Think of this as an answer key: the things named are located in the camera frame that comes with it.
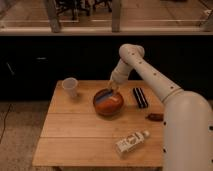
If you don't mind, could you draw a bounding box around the clear plastic cup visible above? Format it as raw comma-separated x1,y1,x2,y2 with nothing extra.
62,77,78,98

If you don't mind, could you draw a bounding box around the white carton bottle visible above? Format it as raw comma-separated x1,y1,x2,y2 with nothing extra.
116,130,150,154

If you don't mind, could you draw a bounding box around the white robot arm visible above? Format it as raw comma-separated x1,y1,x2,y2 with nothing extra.
110,44,213,171

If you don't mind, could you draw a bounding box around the wooden table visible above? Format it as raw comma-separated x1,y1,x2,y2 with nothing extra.
33,80,163,167

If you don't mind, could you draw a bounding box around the black rectangular box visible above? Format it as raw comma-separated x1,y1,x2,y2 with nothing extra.
133,87,148,108

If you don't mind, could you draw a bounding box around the black office chair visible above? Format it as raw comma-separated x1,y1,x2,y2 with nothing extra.
55,0,90,16
91,0,113,13

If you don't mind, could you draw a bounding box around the black cable left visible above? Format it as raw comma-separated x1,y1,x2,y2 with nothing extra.
0,103,12,144

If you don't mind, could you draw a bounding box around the orange ceramic bowl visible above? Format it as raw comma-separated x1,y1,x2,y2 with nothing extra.
93,92,124,117

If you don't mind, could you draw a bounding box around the small brown object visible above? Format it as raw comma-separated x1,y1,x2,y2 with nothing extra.
146,113,163,122

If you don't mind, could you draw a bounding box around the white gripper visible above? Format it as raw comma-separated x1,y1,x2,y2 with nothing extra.
107,60,132,91

